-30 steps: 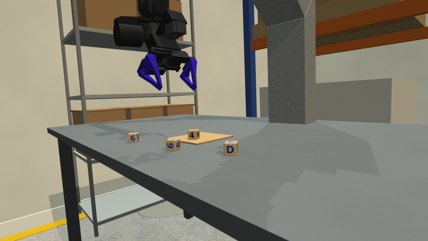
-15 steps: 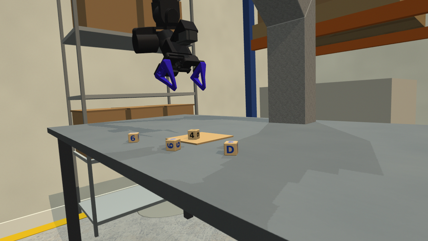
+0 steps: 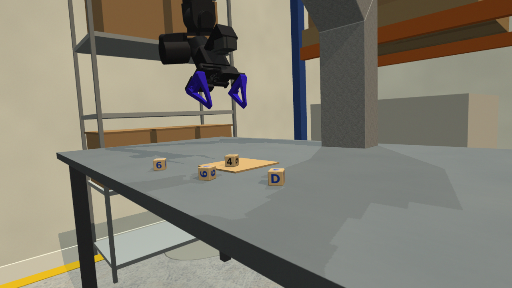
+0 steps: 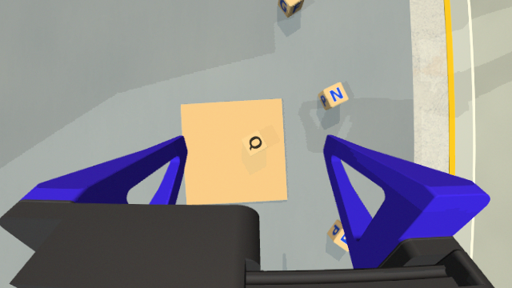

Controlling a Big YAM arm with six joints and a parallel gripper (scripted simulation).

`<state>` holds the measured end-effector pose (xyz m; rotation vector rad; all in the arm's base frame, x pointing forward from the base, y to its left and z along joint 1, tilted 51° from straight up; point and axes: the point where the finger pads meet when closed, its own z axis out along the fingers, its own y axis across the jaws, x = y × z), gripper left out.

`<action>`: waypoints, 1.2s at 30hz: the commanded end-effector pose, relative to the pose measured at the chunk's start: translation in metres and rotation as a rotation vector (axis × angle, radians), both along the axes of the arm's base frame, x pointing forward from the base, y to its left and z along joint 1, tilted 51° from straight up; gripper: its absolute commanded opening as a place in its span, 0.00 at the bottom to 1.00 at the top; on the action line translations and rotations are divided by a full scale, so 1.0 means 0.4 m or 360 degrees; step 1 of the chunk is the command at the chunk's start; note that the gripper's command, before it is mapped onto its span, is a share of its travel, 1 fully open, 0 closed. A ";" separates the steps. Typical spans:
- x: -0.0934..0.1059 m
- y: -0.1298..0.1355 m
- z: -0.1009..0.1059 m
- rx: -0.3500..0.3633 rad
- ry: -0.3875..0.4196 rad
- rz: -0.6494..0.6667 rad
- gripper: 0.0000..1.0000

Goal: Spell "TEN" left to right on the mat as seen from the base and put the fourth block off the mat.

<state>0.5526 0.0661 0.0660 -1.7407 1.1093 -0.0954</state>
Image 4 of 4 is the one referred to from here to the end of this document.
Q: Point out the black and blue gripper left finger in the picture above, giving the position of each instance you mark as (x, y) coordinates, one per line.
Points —
(110, 182)

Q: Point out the beige letter block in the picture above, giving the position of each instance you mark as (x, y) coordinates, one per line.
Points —
(290, 7)
(254, 143)
(332, 96)
(336, 233)

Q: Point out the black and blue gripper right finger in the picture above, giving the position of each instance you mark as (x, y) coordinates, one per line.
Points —
(420, 202)

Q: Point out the orange flat mat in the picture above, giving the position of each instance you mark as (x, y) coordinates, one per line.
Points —
(219, 168)

